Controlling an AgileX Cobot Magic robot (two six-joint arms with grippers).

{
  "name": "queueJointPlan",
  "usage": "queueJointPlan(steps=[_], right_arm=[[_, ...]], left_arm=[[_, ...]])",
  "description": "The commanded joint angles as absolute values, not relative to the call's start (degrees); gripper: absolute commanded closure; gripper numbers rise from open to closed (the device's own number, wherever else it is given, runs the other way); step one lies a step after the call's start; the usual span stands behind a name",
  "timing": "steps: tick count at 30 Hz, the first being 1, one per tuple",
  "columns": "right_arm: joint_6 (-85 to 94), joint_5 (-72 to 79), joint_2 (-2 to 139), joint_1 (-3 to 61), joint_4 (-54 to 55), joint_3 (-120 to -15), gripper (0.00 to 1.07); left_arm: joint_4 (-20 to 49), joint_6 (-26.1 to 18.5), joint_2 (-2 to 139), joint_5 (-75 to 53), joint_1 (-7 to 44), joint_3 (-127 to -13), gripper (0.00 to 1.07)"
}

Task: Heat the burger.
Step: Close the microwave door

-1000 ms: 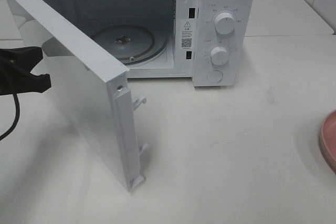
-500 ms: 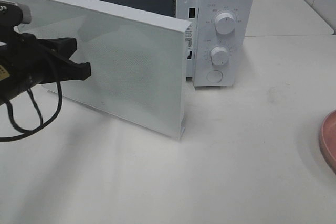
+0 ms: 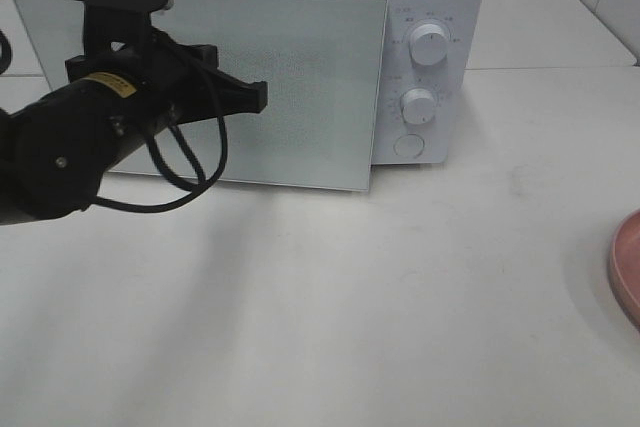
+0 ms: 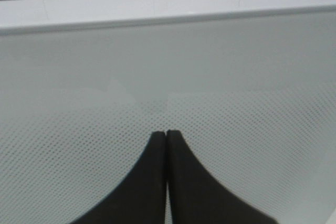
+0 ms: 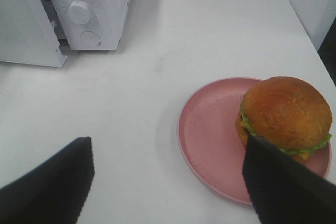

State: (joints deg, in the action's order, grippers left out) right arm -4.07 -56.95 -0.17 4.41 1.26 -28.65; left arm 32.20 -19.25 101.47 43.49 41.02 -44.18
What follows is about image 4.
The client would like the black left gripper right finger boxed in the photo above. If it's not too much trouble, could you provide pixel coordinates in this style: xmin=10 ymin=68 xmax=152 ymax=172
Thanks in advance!
xmin=166 ymin=130 xmax=277 ymax=223

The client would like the white microwave door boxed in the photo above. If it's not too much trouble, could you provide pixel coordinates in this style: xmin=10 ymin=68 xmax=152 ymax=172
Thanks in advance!
xmin=1 ymin=0 xmax=335 ymax=223

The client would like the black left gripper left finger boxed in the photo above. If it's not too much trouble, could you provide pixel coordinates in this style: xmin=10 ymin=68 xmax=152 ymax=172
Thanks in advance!
xmin=73 ymin=132 xmax=166 ymax=223

